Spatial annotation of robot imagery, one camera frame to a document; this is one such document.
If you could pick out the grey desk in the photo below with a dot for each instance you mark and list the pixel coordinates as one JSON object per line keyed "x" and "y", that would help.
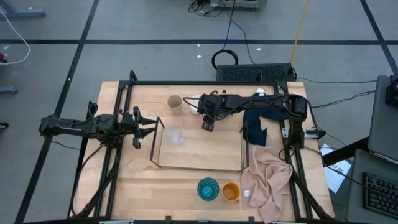
{"x": 356, "y": 186}

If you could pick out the black aluminium rig frame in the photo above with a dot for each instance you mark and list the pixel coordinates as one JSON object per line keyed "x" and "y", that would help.
{"x": 161, "y": 83}

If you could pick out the black vented computer case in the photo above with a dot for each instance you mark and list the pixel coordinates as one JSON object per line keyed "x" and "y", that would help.
{"x": 255, "y": 73}

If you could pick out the orange plastic cup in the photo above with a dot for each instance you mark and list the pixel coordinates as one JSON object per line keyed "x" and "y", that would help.
{"x": 231, "y": 191}

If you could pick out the teal swirled bowl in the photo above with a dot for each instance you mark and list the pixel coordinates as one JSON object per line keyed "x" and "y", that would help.
{"x": 208, "y": 188}

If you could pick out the clear plastic cup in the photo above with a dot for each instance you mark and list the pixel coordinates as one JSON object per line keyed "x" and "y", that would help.
{"x": 174, "y": 137}

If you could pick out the wooden shelf with black frame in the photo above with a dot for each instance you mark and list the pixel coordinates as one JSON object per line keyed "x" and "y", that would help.
{"x": 199, "y": 149}

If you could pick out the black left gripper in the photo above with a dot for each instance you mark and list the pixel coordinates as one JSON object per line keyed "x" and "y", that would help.
{"x": 136, "y": 124}

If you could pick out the black keyboard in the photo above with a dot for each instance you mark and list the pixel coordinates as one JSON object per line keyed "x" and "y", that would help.
{"x": 381, "y": 194}

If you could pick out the pale pink cloth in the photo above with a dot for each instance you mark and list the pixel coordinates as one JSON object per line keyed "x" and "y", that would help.
{"x": 264, "y": 180}

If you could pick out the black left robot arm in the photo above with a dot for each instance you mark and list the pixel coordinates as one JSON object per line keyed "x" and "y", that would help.
{"x": 77, "y": 126}

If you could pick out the white paper sheet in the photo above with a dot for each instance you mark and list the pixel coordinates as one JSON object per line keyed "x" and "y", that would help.
{"x": 337, "y": 177}

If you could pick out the navy blue cloth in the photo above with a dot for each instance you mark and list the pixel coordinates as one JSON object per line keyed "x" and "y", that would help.
{"x": 253, "y": 130}

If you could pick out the grey table leg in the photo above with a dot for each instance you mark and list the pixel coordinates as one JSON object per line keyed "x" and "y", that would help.
{"x": 18, "y": 13}

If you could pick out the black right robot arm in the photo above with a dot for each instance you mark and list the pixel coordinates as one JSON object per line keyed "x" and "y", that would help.
{"x": 248, "y": 101}

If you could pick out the equipment cart base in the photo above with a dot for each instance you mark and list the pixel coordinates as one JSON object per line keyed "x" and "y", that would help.
{"x": 236, "y": 3}

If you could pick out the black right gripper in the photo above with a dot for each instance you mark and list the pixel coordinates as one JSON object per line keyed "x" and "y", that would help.
{"x": 211, "y": 105}

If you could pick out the grey laptop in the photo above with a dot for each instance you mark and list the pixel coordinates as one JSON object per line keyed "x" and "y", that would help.
{"x": 381, "y": 124}

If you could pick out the white ceramic mug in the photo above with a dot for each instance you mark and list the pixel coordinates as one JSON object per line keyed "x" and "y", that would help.
{"x": 194, "y": 104}

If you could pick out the beige paper cup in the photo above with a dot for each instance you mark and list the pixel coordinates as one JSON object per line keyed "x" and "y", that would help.
{"x": 174, "y": 103}

